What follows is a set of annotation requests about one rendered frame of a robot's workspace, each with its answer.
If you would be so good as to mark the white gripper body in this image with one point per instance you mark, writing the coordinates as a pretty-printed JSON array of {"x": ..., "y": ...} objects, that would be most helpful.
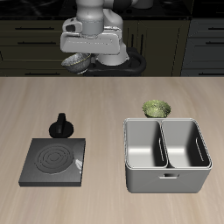
[{"x": 93, "y": 43}]

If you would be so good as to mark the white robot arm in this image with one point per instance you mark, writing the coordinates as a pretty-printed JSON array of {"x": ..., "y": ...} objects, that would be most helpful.
[{"x": 112, "y": 20}]

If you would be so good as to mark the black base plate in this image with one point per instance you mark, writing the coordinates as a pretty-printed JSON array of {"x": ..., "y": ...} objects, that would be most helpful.
[{"x": 137, "y": 64}]

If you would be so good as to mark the dark kitchen cupboard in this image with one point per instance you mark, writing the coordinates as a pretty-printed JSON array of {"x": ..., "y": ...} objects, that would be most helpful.
[{"x": 35, "y": 58}]

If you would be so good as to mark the round black stove knob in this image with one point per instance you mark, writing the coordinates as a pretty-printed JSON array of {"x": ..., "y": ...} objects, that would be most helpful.
[{"x": 61, "y": 128}]

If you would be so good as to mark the dark grey stove plate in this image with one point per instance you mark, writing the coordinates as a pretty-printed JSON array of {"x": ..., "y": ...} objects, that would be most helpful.
[{"x": 52, "y": 163}]

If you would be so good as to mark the black bowl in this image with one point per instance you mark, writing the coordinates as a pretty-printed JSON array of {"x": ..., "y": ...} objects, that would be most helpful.
[{"x": 76, "y": 63}]

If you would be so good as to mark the white two-bin basket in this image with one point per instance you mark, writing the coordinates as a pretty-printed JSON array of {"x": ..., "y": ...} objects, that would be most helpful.
[{"x": 163, "y": 180}]

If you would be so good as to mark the grey drawer cabinet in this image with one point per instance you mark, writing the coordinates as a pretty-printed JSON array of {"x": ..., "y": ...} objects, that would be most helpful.
[{"x": 204, "y": 52}]

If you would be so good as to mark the black kitchen countertop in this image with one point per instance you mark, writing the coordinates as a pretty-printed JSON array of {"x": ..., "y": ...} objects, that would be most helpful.
[{"x": 35, "y": 8}]

